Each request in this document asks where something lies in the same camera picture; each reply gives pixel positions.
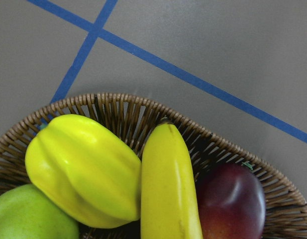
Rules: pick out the wicker fruit basket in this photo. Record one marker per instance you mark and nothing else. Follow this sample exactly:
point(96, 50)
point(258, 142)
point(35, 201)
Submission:
point(132, 118)

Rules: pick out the yellow starfruit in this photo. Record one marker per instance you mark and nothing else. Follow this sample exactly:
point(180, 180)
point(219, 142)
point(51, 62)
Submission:
point(86, 170)

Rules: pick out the red yellow mango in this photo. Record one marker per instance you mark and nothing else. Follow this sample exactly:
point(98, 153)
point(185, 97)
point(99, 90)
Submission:
point(231, 203)

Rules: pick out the green pear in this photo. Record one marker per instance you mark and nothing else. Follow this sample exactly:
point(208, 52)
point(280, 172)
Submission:
point(26, 213)

